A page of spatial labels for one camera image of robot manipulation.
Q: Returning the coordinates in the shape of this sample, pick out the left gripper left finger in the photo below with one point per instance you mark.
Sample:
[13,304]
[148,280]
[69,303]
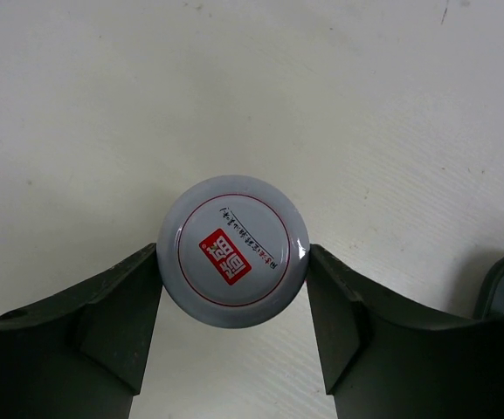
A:
[82,353]

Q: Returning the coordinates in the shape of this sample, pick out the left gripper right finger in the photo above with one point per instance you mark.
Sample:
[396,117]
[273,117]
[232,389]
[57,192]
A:
[386,356]

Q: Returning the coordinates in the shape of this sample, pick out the white cap dark spice jar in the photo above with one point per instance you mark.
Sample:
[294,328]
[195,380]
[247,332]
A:
[233,251]

